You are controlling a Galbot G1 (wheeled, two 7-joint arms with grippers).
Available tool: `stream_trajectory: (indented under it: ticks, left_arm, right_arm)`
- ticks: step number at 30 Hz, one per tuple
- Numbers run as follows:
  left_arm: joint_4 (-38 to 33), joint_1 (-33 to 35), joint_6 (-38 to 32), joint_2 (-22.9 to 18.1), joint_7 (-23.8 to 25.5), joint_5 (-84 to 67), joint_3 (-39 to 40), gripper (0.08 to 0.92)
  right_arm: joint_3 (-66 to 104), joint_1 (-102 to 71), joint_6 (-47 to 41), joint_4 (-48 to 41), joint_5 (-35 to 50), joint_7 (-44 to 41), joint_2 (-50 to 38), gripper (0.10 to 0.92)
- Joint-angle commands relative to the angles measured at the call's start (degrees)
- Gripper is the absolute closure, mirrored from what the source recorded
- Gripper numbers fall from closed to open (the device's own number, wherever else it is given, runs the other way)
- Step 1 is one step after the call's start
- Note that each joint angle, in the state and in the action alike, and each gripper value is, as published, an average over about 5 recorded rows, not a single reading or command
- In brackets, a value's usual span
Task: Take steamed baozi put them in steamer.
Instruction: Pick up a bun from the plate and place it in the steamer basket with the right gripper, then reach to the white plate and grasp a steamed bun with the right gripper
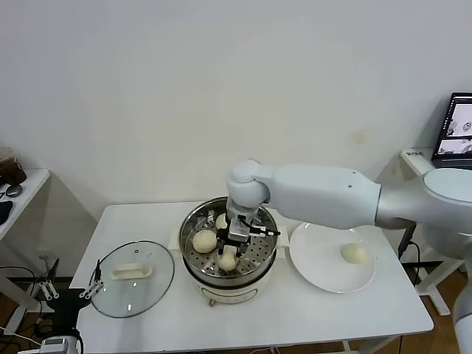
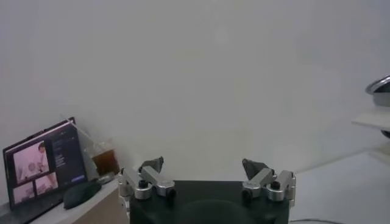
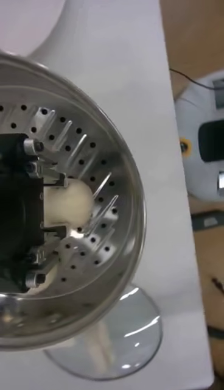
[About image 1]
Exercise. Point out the brown glass jar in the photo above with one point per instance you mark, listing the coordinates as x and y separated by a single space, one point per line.
13 171

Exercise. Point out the white round plate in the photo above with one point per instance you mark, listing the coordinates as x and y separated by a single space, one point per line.
317 254

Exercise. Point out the white steamed baozi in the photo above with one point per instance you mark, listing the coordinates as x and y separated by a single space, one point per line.
221 222
354 253
226 262
204 241

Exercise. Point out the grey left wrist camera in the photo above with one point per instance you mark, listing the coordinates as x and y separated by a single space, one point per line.
55 346

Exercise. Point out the cream electric pot base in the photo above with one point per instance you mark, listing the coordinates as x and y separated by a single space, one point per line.
228 293

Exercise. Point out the white wall outlet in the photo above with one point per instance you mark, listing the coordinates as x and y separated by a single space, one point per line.
46 254

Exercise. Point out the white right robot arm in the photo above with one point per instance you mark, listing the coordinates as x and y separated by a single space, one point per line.
324 191

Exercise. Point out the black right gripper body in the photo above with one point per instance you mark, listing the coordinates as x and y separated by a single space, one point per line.
222 236

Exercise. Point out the black object on desk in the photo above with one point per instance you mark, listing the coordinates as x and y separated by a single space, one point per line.
5 213

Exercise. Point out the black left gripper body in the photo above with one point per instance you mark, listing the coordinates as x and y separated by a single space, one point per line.
68 306

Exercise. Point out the stainless steel steamer basket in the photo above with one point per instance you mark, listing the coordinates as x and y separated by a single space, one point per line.
258 254

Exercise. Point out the grey open laptop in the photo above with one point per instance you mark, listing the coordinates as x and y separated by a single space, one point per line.
453 125

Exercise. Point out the small desk label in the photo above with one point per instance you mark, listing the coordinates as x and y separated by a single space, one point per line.
414 154

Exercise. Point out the white side desk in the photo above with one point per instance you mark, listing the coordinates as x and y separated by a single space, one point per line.
416 162
29 191

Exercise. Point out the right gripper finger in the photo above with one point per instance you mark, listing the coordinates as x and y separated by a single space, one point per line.
240 251
221 248

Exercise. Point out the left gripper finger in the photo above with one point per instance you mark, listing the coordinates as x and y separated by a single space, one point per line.
51 274
98 274

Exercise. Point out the small round grey object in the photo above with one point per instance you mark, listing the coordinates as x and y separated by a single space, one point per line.
15 190

